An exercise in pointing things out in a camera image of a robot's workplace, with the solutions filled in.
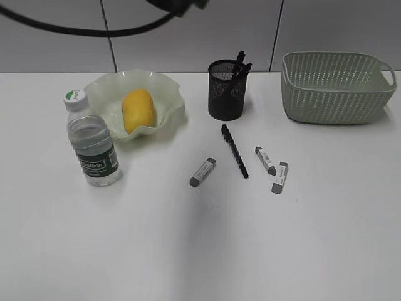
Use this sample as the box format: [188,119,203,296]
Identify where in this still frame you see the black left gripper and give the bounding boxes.
[147,0,209,16]

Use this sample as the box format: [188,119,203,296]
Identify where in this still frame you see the black marker pen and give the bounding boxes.
[227,50,245,93]
[223,63,253,95]
[221,124,249,179]

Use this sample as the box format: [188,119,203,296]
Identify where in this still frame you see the yellow mango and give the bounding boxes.
[122,89,155,134]

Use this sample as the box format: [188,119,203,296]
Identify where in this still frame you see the clear water bottle green label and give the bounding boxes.
[63,89,122,187]

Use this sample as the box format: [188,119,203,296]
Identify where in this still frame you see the grey white eraser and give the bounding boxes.
[271,162,289,194]
[189,157,216,187]

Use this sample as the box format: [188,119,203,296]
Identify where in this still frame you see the black mesh pen holder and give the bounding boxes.
[208,59,248,121]

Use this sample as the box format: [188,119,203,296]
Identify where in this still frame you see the frosted green wavy glass plate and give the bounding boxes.
[84,69,185,141]

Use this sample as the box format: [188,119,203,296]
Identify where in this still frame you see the pale green plastic basket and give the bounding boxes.
[281,51,397,125]

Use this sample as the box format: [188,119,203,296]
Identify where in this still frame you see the grey white eraser barcode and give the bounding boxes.
[255,146,277,176]

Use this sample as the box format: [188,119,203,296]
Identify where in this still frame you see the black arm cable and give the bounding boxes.
[0,4,182,39]

